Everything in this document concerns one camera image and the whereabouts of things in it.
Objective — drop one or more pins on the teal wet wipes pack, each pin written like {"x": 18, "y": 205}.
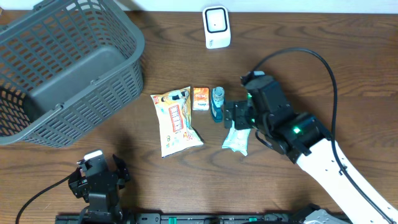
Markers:
{"x": 237, "y": 140}

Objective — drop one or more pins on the dark grey plastic basket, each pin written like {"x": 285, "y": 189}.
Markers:
{"x": 67, "y": 66}

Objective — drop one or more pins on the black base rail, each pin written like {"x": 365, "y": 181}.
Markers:
{"x": 318, "y": 216}

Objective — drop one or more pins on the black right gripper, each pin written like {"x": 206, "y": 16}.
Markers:
{"x": 242, "y": 107}

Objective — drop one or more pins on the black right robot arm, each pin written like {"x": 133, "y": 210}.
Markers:
{"x": 307, "y": 143}

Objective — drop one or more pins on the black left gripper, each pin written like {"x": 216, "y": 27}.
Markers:
{"x": 76, "y": 177}

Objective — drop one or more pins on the blue mouthwash bottle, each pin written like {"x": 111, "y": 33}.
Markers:
{"x": 217, "y": 101}

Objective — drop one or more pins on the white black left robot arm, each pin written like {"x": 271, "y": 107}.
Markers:
{"x": 99, "y": 210}

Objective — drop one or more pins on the yellow snack bag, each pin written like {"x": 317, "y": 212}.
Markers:
{"x": 174, "y": 113}

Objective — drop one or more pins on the white barcode scanner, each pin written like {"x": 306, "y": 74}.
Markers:
{"x": 216, "y": 26}

